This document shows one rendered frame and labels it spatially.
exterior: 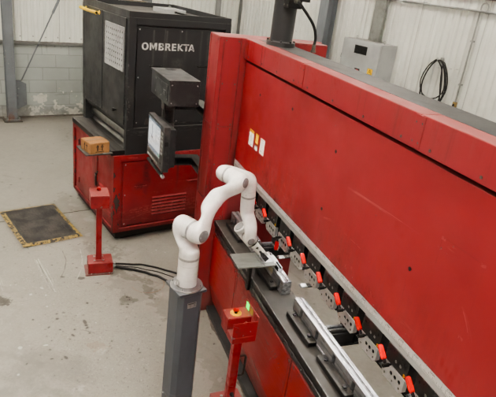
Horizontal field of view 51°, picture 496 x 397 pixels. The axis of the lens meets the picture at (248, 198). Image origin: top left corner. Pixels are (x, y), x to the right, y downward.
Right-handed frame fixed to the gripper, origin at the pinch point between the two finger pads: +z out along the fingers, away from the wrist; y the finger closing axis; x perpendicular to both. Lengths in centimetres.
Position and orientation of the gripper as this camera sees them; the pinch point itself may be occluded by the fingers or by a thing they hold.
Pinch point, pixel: (264, 256)
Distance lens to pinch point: 347.6
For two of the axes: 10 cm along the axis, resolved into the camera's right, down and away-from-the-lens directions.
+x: -7.7, 6.3, -0.5
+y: -3.8, -4.0, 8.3
